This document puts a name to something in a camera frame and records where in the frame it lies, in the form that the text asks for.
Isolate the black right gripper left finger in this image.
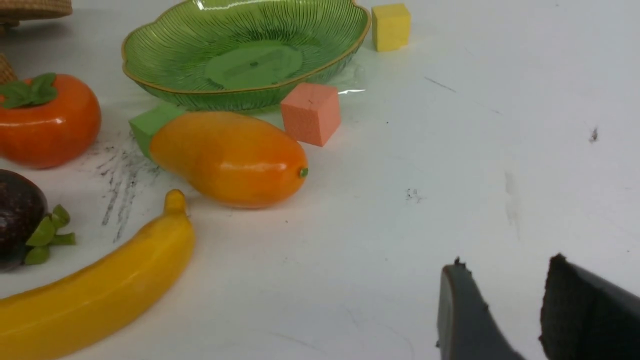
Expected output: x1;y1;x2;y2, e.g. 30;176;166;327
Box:
436;257;523;360

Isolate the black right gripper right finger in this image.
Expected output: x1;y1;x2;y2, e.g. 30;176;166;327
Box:
539;254;640;360

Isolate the orange mango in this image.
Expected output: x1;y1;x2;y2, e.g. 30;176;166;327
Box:
149;111;309;208

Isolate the yellow banana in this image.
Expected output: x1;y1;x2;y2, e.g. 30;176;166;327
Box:
0;189;195;360

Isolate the dark purple mangosteen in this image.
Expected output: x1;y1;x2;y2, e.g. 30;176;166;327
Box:
0;169;76;272

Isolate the orange persimmon with leaves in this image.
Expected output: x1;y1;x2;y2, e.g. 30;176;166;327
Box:
0;72;102;169

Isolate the salmon pink foam cube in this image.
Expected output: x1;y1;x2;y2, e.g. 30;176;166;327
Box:
279;83;342;147

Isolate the yellow foam cube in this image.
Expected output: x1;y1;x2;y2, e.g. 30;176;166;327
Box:
371;3;412;52

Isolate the green glass leaf plate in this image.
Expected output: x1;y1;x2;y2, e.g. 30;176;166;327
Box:
121;0;371;112

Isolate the green foam cube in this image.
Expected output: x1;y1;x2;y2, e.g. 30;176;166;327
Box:
128;102;186;162

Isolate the woven wicker basket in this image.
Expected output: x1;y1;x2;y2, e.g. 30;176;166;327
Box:
0;0;74;85

